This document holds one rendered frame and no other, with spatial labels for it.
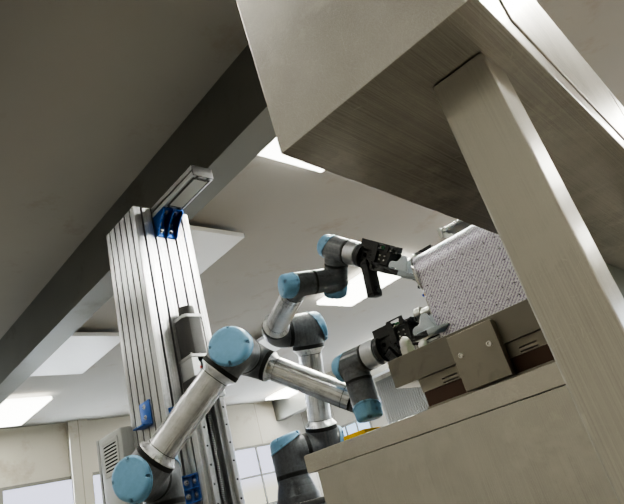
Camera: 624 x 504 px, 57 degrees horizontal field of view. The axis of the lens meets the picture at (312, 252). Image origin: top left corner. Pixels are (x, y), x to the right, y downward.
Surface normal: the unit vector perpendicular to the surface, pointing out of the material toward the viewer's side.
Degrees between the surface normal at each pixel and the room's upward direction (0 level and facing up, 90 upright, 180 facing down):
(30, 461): 90
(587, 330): 90
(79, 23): 180
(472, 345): 90
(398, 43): 90
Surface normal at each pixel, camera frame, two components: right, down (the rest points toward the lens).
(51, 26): 0.26, 0.88
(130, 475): -0.25, -0.25
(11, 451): 0.65, -0.47
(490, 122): -0.66, -0.14
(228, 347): -0.09, -0.47
